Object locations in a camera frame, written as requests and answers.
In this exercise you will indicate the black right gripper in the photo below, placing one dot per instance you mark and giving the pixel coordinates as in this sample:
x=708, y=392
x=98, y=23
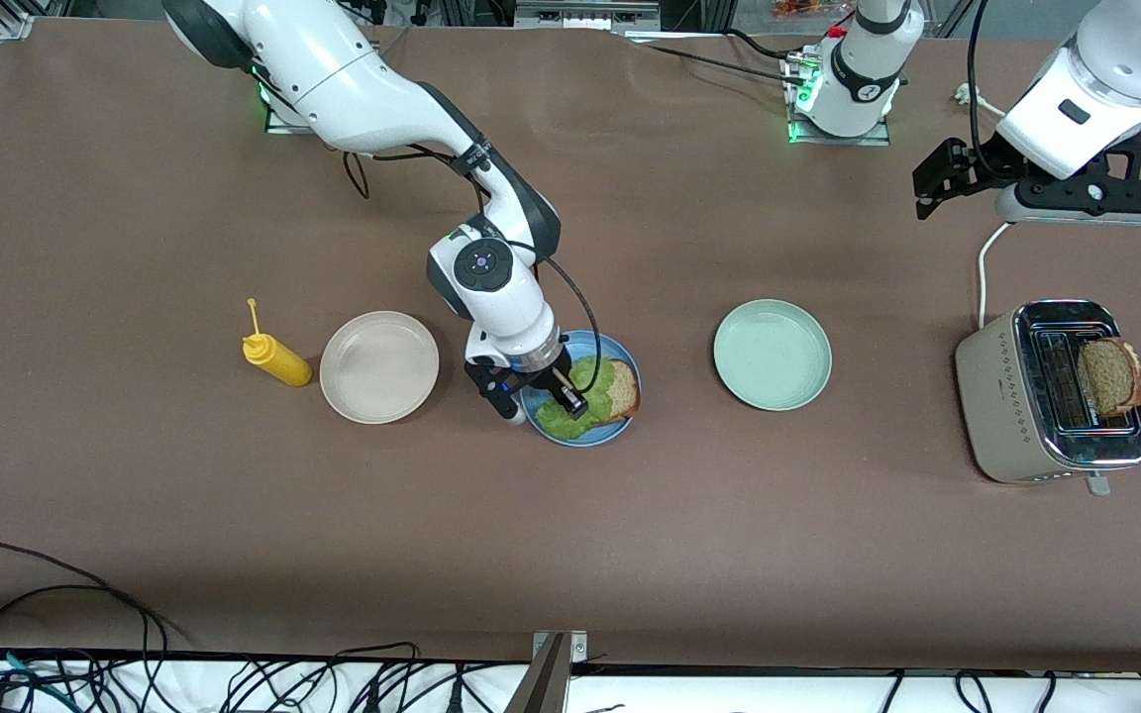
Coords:
x=552, y=379

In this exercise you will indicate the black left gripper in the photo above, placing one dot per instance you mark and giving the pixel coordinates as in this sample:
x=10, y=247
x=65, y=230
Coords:
x=985, y=161

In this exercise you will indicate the green lettuce leaf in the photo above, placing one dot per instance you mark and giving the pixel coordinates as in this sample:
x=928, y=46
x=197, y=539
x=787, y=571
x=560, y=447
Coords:
x=551, y=426

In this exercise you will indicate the brown bread slice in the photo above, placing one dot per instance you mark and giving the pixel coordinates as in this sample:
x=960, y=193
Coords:
x=625, y=391
x=1113, y=376

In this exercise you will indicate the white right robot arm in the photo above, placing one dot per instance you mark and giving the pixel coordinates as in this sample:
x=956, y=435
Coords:
x=333, y=69

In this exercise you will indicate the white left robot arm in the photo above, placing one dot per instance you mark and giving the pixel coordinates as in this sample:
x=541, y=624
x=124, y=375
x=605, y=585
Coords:
x=863, y=69

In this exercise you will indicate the blue round plate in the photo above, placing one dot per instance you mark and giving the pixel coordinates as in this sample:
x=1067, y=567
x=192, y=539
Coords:
x=602, y=338

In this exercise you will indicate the beige round plate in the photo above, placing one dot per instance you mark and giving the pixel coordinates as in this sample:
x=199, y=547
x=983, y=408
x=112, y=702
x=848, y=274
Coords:
x=378, y=366

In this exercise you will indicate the light green round plate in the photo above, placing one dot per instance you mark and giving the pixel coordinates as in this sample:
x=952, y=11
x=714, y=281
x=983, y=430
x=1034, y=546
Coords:
x=772, y=355

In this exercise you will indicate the brown table cover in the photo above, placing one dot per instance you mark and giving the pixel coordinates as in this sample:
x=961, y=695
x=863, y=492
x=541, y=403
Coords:
x=570, y=555

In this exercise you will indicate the beige chrome toaster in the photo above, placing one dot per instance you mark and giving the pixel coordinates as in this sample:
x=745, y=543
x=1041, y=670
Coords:
x=1001, y=406

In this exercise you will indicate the orange snack bag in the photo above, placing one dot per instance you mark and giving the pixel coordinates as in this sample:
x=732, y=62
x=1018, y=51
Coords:
x=808, y=8

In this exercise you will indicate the yellow mustard squeeze bottle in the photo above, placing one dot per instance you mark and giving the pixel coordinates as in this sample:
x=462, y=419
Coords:
x=278, y=361

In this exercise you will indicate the dark aluminium profile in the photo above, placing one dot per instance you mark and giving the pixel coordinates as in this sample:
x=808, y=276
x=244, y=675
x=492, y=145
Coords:
x=543, y=688

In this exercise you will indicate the grey metal box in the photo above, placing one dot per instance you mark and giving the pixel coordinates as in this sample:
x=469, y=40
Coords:
x=585, y=15

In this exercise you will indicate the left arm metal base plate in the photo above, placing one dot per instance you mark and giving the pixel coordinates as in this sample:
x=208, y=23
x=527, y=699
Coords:
x=838, y=141

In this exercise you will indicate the silver metal bracket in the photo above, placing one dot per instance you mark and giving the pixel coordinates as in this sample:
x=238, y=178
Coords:
x=578, y=646

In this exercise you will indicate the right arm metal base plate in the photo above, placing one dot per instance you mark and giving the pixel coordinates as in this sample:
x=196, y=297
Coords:
x=278, y=126

